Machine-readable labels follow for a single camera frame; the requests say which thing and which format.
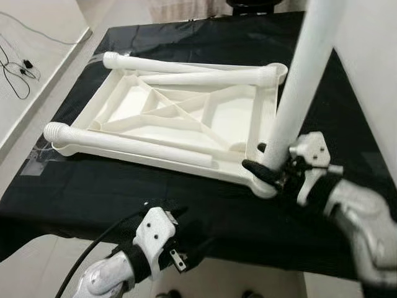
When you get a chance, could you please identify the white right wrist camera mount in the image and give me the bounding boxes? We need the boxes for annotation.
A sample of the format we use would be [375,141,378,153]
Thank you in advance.
[287,130,346,207]

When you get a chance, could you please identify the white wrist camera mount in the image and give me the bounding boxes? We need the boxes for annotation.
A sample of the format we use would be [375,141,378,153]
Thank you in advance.
[133,208,177,280]
[287,130,346,207]

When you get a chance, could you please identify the dark robot left foot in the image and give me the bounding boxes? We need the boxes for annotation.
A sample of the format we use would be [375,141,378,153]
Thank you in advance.
[154,289,182,298]

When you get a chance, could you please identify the beige skirted side table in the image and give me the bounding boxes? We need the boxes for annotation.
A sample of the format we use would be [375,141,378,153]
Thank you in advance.
[148,0,229,20]

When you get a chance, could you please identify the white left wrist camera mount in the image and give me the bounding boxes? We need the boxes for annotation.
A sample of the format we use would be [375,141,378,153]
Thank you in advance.
[133,208,177,280]

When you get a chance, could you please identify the clear tape patch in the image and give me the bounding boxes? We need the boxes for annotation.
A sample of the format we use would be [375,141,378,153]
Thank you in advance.
[22,146,63,178]

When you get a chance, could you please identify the black round stool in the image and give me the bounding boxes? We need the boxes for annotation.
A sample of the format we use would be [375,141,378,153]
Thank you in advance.
[226,0,309,16]

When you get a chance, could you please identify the black plug adapter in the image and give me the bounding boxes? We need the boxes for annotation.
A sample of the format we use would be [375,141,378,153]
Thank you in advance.
[22,59,37,78]

